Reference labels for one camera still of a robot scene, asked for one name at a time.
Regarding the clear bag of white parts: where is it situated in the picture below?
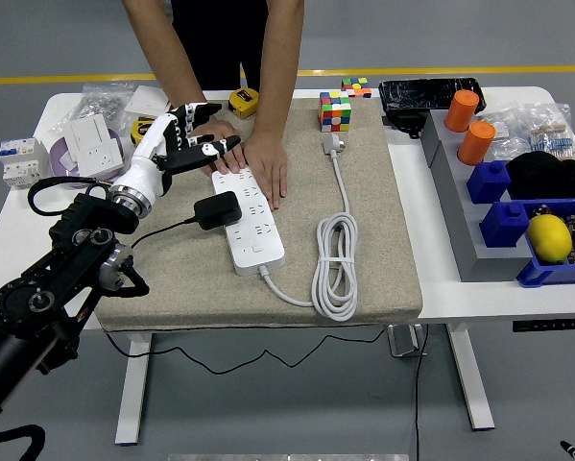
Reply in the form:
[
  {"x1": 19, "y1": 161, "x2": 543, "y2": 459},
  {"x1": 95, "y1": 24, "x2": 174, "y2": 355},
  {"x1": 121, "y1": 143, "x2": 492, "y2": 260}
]
[{"x1": 478, "y1": 108, "x2": 533, "y2": 162}]

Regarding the person's left hand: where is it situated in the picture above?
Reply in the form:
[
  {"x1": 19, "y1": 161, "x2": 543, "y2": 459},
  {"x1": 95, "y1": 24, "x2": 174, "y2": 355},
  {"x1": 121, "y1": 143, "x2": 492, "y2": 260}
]
[{"x1": 242, "y1": 130, "x2": 289, "y2": 211}]

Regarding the large colourful puzzle cube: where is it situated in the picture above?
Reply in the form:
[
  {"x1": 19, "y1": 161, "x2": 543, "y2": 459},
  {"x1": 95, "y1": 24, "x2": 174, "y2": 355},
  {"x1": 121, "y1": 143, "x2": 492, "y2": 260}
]
[{"x1": 318, "y1": 90, "x2": 353, "y2": 133}]

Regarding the white flat switch plate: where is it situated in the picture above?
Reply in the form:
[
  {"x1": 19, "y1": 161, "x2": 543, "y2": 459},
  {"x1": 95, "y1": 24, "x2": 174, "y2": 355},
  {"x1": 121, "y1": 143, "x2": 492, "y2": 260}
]
[{"x1": 123, "y1": 85, "x2": 171, "y2": 117}]

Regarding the white power strip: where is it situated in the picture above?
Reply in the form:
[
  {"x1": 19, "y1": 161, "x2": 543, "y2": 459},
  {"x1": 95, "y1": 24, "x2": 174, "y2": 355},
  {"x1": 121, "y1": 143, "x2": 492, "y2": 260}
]
[{"x1": 211, "y1": 165, "x2": 287, "y2": 278}]

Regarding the white power strip cord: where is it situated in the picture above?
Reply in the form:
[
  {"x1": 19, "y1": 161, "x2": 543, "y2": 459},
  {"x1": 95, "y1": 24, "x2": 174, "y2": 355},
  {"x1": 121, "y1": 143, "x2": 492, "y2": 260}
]
[{"x1": 256, "y1": 133, "x2": 361, "y2": 323}]

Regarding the black plug cord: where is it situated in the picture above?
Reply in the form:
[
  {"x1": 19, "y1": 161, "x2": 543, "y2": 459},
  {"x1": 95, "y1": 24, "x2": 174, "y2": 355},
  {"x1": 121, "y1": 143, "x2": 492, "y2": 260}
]
[{"x1": 103, "y1": 216, "x2": 390, "y2": 376}]

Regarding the small colourful puzzle cube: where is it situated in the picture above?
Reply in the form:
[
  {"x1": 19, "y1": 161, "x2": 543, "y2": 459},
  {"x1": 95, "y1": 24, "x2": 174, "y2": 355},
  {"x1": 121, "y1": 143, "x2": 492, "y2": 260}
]
[{"x1": 340, "y1": 77, "x2": 372, "y2": 100}]

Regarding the blue block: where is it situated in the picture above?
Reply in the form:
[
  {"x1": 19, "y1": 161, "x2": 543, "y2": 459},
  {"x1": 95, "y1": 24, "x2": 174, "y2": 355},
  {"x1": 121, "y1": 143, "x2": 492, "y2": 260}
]
[
  {"x1": 467, "y1": 160, "x2": 513, "y2": 206},
  {"x1": 479, "y1": 201, "x2": 531, "y2": 250}
]

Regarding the grey stepped block stand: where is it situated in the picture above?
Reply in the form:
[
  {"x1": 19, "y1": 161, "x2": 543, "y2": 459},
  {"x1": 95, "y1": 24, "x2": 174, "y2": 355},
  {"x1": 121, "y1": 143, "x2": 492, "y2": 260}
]
[{"x1": 419, "y1": 109, "x2": 538, "y2": 283}]

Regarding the round yellow-black tape measure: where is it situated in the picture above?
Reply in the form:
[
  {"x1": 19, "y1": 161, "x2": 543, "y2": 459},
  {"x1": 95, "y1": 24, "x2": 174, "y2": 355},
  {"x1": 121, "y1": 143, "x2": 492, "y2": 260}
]
[{"x1": 131, "y1": 116, "x2": 156, "y2": 145}]

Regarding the black hanging cable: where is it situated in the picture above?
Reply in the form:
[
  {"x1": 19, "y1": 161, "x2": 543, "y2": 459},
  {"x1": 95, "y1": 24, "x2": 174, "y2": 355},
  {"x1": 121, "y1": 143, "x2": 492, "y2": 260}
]
[{"x1": 413, "y1": 325, "x2": 430, "y2": 461}]

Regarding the person's right hand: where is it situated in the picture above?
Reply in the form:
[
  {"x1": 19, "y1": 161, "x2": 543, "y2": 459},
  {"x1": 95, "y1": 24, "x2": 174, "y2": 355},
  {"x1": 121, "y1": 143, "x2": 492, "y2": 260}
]
[{"x1": 190, "y1": 116, "x2": 248, "y2": 177}]

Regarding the yellow lemon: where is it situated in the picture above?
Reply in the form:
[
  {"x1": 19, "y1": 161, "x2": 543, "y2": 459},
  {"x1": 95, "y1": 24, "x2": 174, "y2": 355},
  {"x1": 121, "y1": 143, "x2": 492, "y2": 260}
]
[{"x1": 525, "y1": 214, "x2": 574, "y2": 264}]

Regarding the black cloth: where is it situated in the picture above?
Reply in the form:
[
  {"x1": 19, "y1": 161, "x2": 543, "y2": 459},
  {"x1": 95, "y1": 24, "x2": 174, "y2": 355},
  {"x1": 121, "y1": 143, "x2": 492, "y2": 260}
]
[{"x1": 505, "y1": 151, "x2": 575, "y2": 202}]

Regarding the clear bag of resistors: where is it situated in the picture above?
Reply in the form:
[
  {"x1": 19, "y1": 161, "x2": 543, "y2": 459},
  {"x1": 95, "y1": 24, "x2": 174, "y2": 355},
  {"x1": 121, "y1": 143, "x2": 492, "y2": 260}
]
[{"x1": 524, "y1": 102, "x2": 575, "y2": 162}]

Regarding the black table control panel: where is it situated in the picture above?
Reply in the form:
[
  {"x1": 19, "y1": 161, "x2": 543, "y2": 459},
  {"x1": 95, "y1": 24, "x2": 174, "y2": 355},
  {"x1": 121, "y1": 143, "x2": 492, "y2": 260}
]
[{"x1": 511, "y1": 317, "x2": 575, "y2": 332}]

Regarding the white table leg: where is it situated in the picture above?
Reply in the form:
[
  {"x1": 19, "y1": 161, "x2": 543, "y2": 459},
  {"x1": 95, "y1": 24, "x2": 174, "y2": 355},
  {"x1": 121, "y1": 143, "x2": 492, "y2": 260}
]
[
  {"x1": 447, "y1": 322, "x2": 496, "y2": 430},
  {"x1": 113, "y1": 330, "x2": 154, "y2": 446}
]

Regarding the clear bag of metal parts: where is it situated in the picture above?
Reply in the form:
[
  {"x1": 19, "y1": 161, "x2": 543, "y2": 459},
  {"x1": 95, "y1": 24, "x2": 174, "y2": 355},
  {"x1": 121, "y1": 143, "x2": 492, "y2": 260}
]
[{"x1": 49, "y1": 82, "x2": 135, "y2": 135}]

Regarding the white switch panel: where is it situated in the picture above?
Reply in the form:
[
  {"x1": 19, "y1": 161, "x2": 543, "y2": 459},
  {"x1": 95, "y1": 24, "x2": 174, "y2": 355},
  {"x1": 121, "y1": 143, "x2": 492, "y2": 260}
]
[{"x1": 69, "y1": 113, "x2": 111, "y2": 155}]

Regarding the orange cylinder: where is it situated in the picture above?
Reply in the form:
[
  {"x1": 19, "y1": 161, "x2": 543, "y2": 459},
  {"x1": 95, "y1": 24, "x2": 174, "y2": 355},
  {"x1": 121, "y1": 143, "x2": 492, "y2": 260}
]
[
  {"x1": 456, "y1": 120, "x2": 497, "y2": 167},
  {"x1": 443, "y1": 89, "x2": 480, "y2": 133}
]

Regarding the blue plastic bin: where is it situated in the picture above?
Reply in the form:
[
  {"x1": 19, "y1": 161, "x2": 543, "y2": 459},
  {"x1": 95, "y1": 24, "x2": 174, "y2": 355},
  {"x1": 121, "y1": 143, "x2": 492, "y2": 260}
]
[{"x1": 515, "y1": 196, "x2": 575, "y2": 289}]

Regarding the black plug adapter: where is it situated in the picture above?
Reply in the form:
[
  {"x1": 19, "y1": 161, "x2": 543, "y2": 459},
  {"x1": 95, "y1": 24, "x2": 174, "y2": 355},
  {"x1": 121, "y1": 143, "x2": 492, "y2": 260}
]
[{"x1": 193, "y1": 190, "x2": 244, "y2": 231}]

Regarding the person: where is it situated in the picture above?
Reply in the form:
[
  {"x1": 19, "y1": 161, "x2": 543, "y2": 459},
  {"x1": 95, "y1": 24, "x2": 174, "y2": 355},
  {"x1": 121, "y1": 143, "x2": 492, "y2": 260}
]
[{"x1": 169, "y1": 0, "x2": 298, "y2": 93}]

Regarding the black plastic tray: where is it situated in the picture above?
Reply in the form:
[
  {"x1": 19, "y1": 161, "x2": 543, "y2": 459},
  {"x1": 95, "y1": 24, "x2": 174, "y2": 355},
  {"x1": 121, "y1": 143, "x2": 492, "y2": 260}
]
[{"x1": 377, "y1": 77, "x2": 488, "y2": 116}]

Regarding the grey-brown mat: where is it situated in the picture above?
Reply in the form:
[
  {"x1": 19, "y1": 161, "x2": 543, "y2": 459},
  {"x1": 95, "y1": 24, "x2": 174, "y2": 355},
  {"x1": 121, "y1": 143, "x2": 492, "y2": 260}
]
[{"x1": 94, "y1": 98, "x2": 423, "y2": 332}]

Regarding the silver box under table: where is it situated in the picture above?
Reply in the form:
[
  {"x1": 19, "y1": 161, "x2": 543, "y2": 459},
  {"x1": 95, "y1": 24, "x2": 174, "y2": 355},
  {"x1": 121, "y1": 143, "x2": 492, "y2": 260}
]
[{"x1": 386, "y1": 324, "x2": 428, "y2": 357}]

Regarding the white wall socket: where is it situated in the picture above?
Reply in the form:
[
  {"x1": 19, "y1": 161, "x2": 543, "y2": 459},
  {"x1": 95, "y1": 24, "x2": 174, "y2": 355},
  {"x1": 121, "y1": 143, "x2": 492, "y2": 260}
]
[{"x1": 70, "y1": 138, "x2": 125, "y2": 179}]

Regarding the square yellow tape measure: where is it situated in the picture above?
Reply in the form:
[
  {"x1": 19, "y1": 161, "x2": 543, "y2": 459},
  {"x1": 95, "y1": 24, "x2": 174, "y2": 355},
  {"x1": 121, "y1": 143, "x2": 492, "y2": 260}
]
[{"x1": 228, "y1": 87, "x2": 261, "y2": 119}]

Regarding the black box device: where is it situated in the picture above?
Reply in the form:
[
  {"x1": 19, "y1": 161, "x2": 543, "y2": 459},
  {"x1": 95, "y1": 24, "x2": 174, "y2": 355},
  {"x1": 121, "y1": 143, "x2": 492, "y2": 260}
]
[{"x1": 385, "y1": 109, "x2": 432, "y2": 140}]

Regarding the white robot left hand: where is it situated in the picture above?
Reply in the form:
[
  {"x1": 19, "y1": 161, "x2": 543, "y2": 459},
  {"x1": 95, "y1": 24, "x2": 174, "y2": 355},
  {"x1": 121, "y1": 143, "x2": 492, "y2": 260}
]
[{"x1": 111, "y1": 102, "x2": 242, "y2": 199}]

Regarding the white circuit breaker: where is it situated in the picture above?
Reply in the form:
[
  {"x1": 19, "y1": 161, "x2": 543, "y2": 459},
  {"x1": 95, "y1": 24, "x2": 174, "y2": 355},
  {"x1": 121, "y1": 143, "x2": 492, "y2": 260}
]
[{"x1": 0, "y1": 136, "x2": 50, "y2": 191}]

